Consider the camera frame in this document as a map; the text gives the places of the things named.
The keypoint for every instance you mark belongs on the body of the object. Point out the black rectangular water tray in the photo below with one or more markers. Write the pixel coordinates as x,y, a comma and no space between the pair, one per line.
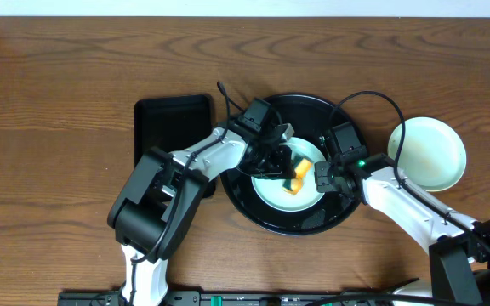
171,123

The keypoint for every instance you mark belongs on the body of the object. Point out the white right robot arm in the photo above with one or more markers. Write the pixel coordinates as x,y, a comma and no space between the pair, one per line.
458,246

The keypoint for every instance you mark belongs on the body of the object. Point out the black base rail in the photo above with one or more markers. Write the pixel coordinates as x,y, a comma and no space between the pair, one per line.
192,298

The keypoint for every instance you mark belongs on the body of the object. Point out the yellow green scrub sponge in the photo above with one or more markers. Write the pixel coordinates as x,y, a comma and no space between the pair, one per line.
301,166

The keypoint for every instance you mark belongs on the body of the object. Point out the mint plate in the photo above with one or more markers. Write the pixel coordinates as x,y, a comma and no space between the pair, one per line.
433,155
271,191

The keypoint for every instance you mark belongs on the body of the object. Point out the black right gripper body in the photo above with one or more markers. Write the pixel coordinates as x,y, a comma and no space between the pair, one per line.
327,177

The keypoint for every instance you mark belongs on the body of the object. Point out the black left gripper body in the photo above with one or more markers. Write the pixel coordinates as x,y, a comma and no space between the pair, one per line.
276,161

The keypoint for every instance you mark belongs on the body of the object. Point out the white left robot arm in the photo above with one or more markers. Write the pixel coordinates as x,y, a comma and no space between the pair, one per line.
153,212

